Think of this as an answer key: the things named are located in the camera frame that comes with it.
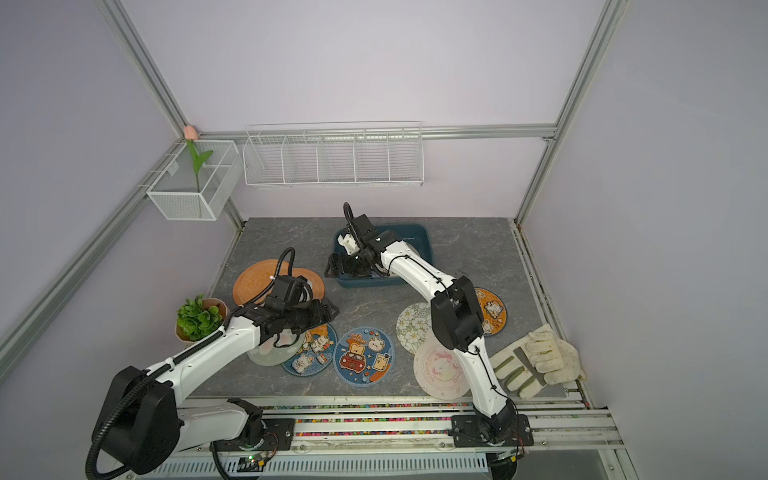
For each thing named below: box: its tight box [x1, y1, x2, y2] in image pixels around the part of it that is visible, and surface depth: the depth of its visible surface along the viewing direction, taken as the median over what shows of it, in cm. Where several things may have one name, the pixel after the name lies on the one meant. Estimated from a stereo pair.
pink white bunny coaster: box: [413, 336, 470, 400], surface depth 85 cm
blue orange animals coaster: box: [280, 323, 338, 377], surface depth 88 cm
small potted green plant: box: [175, 294, 229, 343], surface depth 80 cm
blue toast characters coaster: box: [333, 326, 395, 387], surface depth 88 cm
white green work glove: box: [489, 323, 587, 399], surface depth 86 cm
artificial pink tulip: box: [183, 125, 213, 192], surface depth 92 cm
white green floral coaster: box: [396, 302, 432, 355], surface depth 93 cm
